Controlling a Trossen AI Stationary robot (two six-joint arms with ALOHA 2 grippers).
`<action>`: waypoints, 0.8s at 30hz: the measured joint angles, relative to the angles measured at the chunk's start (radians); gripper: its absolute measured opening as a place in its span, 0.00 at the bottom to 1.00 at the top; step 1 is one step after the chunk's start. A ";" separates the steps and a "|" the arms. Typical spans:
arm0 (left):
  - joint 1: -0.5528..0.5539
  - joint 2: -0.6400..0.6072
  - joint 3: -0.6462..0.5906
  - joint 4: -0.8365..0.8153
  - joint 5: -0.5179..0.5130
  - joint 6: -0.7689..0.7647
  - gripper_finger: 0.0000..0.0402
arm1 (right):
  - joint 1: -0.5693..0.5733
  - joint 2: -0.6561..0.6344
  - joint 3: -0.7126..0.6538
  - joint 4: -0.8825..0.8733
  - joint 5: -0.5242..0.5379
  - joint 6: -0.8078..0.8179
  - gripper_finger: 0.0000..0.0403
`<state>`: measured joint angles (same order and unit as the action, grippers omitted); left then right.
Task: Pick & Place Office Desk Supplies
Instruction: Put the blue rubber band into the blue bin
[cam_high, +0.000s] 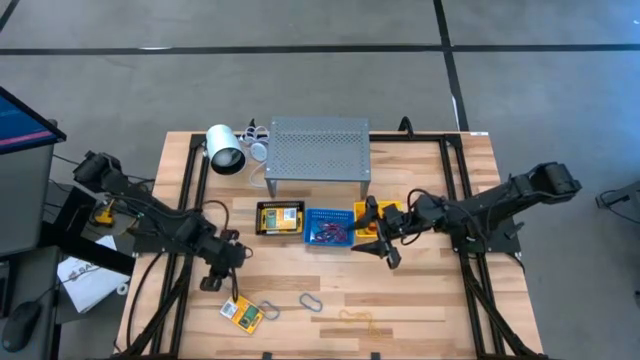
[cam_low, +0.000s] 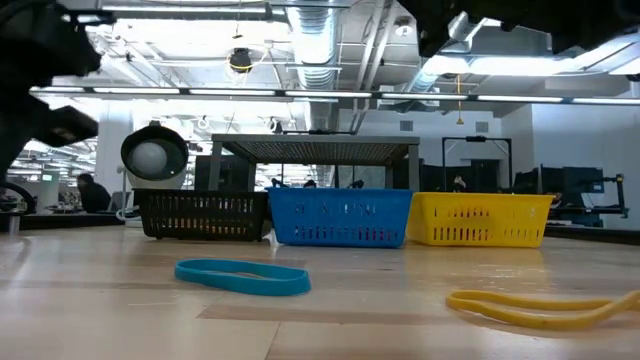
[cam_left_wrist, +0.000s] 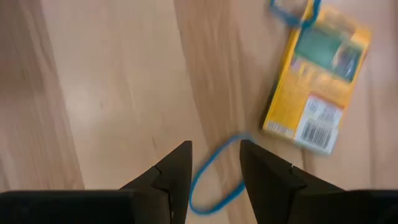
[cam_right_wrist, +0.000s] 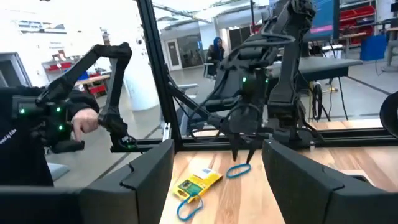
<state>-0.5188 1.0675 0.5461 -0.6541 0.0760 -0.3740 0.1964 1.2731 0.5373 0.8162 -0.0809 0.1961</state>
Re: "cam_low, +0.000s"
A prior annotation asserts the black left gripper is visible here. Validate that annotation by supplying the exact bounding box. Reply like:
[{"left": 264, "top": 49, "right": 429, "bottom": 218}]
[{"left": 0, "top": 0, "right": 104, "bottom": 174}]

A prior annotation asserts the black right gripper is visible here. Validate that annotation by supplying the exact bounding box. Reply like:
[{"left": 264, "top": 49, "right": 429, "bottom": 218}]
[{"left": 396, "top": 0, "right": 640, "bottom": 59}]

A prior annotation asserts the black plastic basket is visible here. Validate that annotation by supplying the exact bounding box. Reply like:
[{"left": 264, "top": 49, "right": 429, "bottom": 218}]
[{"left": 132, "top": 188, "right": 271, "bottom": 242}]

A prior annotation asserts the blue plastic basket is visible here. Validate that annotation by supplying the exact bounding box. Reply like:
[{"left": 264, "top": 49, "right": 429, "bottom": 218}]
[{"left": 266, "top": 187, "right": 415, "bottom": 250}]

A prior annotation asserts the blue rubber band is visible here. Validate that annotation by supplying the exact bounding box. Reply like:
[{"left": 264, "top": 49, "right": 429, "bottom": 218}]
[{"left": 173, "top": 257, "right": 313, "bottom": 298}]

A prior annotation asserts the yellow rubber band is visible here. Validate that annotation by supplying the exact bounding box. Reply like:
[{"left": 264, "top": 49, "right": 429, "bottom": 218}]
[{"left": 445, "top": 288, "right": 640, "bottom": 331}]

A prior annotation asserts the white ceiling dome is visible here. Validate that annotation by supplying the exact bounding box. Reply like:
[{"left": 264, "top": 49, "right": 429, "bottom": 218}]
[{"left": 393, "top": 16, "right": 415, "bottom": 38}]

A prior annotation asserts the white square column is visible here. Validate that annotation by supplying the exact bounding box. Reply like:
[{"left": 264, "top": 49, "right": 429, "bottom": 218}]
[{"left": 91, "top": 107, "right": 135, "bottom": 215}]

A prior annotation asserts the long ceiling light strip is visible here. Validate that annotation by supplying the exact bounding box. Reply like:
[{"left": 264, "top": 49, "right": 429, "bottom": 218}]
[{"left": 28, "top": 84, "right": 640, "bottom": 105}]

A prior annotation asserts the grey perforated metal riser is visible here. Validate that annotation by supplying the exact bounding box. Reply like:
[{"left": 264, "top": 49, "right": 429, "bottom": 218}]
[{"left": 207, "top": 132, "right": 421, "bottom": 194}]

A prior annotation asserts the black screen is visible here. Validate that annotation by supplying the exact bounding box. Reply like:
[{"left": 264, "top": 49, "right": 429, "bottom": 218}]
[{"left": 193, "top": 154, "right": 257, "bottom": 192}]

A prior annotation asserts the yellow plastic basket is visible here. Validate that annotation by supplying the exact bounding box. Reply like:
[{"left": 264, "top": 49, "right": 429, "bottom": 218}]
[{"left": 405, "top": 192, "right": 556, "bottom": 249}]

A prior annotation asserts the dark workstation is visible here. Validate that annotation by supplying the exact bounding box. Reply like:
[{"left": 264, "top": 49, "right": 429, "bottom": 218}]
[{"left": 513, "top": 166, "right": 630, "bottom": 229}]

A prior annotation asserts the silver slanted ventilation duct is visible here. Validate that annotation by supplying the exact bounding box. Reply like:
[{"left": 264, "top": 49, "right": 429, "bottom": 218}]
[{"left": 399, "top": 12, "right": 501, "bottom": 96}]

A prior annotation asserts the yellow hanging cord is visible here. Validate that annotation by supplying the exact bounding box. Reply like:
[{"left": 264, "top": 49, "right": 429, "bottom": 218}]
[{"left": 454, "top": 73, "right": 465, "bottom": 126}]

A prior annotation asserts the silver ribbed ventilation duct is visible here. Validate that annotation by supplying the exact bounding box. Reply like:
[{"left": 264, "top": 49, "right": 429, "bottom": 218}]
[{"left": 285, "top": 0, "right": 345, "bottom": 134}]

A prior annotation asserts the black metal frame stand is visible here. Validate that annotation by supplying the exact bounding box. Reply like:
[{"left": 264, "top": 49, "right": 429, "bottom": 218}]
[{"left": 441, "top": 135, "right": 514, "bottom": 194}]

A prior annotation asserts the black ceiling camera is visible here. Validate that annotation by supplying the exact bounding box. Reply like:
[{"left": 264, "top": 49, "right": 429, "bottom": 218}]
[{"left": 227, "top": 46, "right": 257, "bottom": 76}]

